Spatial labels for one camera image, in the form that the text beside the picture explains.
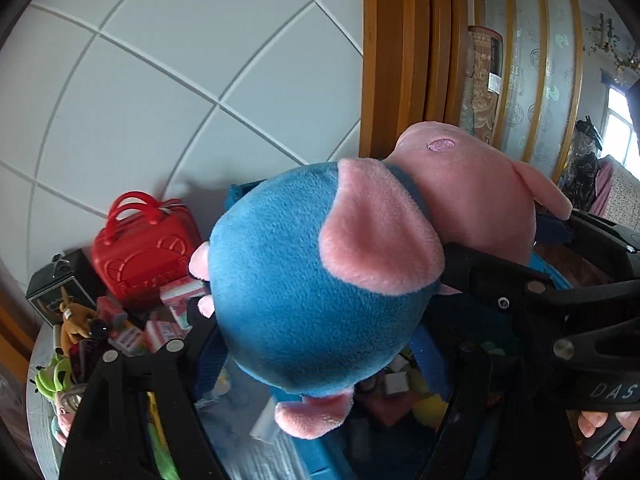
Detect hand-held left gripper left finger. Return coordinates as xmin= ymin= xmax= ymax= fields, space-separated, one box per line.
xmin=59 ymin=307 xmax=222 ymax=480

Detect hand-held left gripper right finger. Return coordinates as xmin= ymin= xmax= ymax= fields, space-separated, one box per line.
xmin=425 ymin=341 xmax=583 ymax=480

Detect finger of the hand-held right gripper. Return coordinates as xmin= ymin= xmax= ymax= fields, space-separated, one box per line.
xmin=569 ymin=209 xmax=640 ymax=278
xmin=442 ymin=244 xmax=640 ymax=356

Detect blue plastic storage crate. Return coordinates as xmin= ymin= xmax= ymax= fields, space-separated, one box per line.
xmin=192 ymin=180 xmax=576 ymax=480

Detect blue and pink pig plush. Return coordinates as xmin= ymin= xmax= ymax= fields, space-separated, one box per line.
xmin=189 ymin=121 xmax=572 ymax=441

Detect person's right hand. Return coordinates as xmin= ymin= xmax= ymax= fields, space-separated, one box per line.
xmin=577 ymin=409 xmax=640 ymax=443

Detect white red carton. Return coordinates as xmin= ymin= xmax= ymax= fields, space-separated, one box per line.
xmin=145 ymin=320 xmax=193 ymax=353

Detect pink and white box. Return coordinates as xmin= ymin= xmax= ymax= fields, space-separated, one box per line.
xmin=160 ymin=277 xmax=208 ymax=328

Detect dark hanging clothes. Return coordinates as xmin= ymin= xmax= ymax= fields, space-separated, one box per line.
xmin=559 ymin=116 xmax=607 ymax=211

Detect dark brown pouch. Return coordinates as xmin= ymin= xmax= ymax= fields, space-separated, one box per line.
xmin=70 ymin=320 xmax=115 ymax=386

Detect window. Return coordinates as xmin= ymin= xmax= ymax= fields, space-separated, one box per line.
xmin=602 ymin=75 xmax=640 ymax=171

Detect red toy suitcase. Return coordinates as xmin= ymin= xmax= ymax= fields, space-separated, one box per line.
xmin=91 ymin=191 xmax=203 ymax=311

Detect brown kangaroo plush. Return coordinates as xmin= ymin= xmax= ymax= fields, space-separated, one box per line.
xmin=57 ymin=300 xmax=101 ymax=356

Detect green frog plush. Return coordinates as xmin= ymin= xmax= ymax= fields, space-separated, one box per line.
xmin=34 ymin=355 xmax=73 ymax=401

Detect black gift box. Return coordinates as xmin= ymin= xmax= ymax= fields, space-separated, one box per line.
xmin=26 ymin=250 xmax=101 ymax=326

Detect rolled patterned rug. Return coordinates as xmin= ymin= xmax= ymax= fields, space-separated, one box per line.
xmin=460 ymin=25 xmax=504 ymax=147

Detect patterned glass wardrobe door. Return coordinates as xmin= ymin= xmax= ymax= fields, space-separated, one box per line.
xmin=475 ymin=0 xmax=585 ymax=181

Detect wooden door frame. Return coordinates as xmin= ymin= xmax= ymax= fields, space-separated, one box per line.
xmin=360 ymin=0 xmax=476 ymax=161

